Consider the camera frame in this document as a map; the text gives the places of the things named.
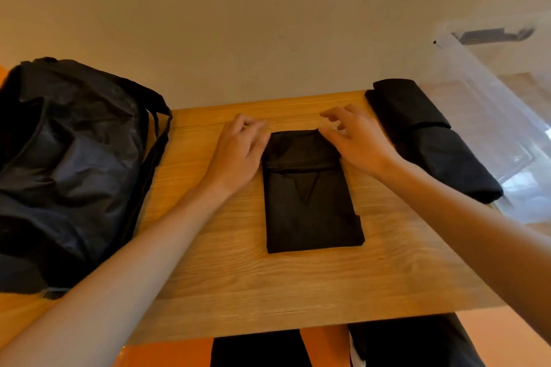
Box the person's right forearm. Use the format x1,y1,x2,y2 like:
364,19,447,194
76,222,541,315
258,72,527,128
379,159,551,347

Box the clear plastic storage box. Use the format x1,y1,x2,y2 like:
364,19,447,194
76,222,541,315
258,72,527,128
418,22,551,226

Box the large black nylon bag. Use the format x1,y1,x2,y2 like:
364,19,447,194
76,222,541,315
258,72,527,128
0,56,174,300

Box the person's left hand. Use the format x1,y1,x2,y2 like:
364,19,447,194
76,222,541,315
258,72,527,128
203,113,272,200

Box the black cloth bag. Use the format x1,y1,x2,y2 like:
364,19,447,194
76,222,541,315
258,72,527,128
261,129,366,255
364,78,505,205

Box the rolled black cloth bag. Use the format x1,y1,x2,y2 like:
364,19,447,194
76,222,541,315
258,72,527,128
364,78,505,205

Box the person's black trousers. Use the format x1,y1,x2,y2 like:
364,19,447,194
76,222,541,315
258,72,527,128
210,313,486,367

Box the person's right hand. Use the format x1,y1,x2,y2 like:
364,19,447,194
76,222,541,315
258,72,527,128
318,104,406,183

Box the person's left forearm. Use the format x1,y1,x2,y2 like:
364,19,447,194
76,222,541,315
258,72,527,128
0,181,244,367

